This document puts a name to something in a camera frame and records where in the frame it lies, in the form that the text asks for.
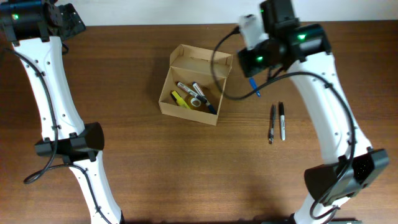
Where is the brown cardboard box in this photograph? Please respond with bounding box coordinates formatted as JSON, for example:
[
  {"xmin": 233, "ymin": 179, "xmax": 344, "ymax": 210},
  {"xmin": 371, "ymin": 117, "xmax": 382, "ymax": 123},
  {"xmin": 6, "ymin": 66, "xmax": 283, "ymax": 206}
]
[{"xmin": 159, "ymin": 44, "xmax": 233, "ymax": 126}]

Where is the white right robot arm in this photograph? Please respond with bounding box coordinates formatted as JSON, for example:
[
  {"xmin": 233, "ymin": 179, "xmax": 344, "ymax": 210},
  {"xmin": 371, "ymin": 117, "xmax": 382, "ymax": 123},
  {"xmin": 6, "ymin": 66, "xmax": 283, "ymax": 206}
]
[{"xmin": 238, "ymin": 1, "xmax": 389, "ymax": 223}]

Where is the blue capped whiteboard marker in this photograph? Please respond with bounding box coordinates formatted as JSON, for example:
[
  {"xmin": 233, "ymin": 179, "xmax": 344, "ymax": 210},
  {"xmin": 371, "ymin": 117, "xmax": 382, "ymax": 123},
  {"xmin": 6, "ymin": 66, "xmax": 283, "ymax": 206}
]
[{"xmin": 192, "ymin": 82, "xmax": 217, "ymax": 114}]

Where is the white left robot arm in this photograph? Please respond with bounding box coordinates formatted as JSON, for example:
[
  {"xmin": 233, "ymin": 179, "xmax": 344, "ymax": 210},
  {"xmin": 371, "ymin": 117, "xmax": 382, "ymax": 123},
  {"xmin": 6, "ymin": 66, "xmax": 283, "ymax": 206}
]
[{"xmin": 1, "ymin": 0, "xmax": 125, "ymax": 223}]

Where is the blue ballpoint pen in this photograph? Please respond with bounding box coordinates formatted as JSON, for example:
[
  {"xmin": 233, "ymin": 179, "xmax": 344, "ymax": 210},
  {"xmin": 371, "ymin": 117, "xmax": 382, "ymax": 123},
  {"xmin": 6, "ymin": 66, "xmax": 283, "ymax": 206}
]
[{"xmin": 249, "ymin": 77, "xmax": 261, "ymax": 98}]

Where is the dark grey ballpoint pen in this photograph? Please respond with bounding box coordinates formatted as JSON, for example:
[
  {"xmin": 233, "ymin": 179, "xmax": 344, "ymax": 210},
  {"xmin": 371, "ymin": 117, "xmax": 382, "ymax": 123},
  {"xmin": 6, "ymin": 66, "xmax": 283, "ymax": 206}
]
[{"xmin": 268, "ymin": 105, "xmax": 276, "ymax": 144}]

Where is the yellow highlighter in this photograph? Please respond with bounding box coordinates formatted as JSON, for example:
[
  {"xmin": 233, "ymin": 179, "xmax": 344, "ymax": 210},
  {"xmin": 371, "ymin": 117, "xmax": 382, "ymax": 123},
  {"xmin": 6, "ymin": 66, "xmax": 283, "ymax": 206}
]
[{"xmin": 170, "ymin": 90, "xmax": 191, "ymax": 110}]

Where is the black capped whiteboard marker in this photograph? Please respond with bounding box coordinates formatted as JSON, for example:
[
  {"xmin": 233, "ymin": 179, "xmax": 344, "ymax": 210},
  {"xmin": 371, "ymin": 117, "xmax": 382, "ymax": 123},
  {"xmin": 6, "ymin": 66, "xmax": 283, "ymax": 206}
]
[{"xmin": 177, "ymin": 82, "xmax": 208, "ymax": 103}]

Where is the black sharpie marker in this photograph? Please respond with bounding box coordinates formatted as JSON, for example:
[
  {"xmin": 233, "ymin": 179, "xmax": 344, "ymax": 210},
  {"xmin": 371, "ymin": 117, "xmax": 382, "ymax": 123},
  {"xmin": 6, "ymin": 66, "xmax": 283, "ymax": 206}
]
[{"xmin": 279, "ymin": 102, "xmax": 285, "ymax": 141}]

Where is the yellow tape roll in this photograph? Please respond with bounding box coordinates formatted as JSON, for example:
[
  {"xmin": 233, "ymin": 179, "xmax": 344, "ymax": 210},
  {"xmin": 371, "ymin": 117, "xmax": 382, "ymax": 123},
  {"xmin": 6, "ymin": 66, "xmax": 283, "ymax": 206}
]
[{"xmin": 188, "ymin": 97, "xmax": 202, "ymax": 110}]

